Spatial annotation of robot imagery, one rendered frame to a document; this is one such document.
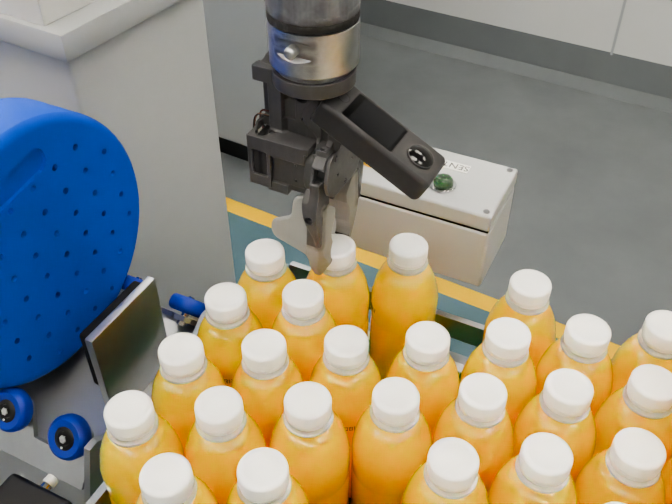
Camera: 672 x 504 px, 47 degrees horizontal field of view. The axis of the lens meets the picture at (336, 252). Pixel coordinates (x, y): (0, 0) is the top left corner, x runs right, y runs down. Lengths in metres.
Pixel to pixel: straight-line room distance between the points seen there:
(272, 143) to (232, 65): 1.95
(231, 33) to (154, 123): 1.30
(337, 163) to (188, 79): 0.69
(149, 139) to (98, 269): 0.46
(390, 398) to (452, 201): 0.27
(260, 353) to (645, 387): 0.32
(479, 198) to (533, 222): 1.80
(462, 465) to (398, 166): 0.24
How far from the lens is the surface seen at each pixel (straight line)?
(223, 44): 2.61
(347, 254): 0.75
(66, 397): 0.90
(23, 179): 0.76
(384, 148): 0.64
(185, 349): 0.68
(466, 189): 0.84
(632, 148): 3.12
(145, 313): 0.82
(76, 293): 0.86
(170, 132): 1.34
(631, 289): 2.47
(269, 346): 0.67
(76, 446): 0.80
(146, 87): 1.26
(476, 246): 0.84
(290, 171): 0.69
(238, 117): 2.72
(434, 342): 0.67
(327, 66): 0.62
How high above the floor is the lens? 1.59
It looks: 41 degrees down
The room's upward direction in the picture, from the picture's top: straight up
